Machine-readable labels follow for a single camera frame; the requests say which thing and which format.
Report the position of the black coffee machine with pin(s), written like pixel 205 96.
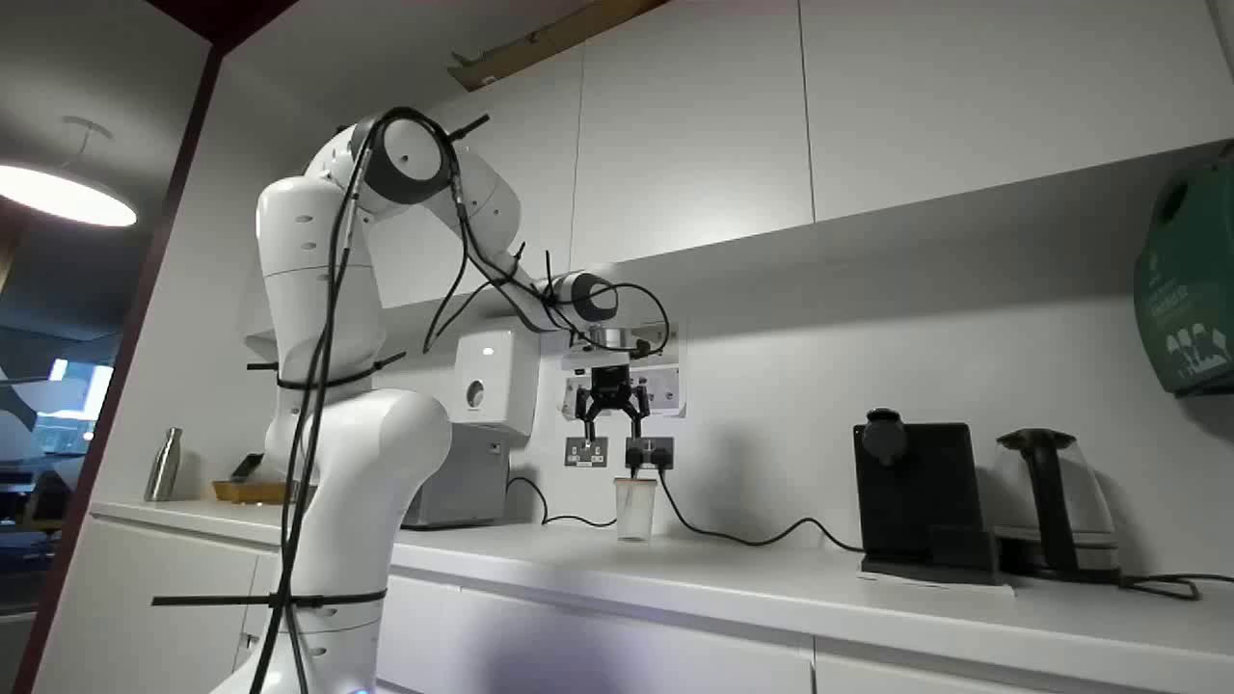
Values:
pixel 918 496

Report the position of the silver wall switch plate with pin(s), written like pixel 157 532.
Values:
pixel 588 452

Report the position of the silver microwave oven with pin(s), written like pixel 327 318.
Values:
pixel 466 484

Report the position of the small black device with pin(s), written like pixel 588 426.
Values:
pixel 250 467

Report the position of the wooden board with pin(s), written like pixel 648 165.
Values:
pixel 553 41

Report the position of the steel thermos bottle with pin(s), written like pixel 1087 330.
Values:
pixel 165 462

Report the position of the paper socket notice sign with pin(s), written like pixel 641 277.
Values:
pixel 663 392
pixel 570 387

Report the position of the white base cabinet unit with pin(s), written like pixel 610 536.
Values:
pixel 166 601

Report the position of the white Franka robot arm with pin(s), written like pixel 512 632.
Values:
pixel 331 255

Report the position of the round ceiling lamp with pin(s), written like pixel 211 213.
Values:
pixel 62 192

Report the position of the wooden tray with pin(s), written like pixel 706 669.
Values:
pixel 251 489

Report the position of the silver double wall socket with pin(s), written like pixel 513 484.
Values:
pixel 663 447

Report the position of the translucent plastic cup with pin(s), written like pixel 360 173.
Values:
pixel 633 507

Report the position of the white wall water heater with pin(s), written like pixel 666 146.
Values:
pixel 497 387

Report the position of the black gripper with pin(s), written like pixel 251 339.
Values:
pixel 610 387

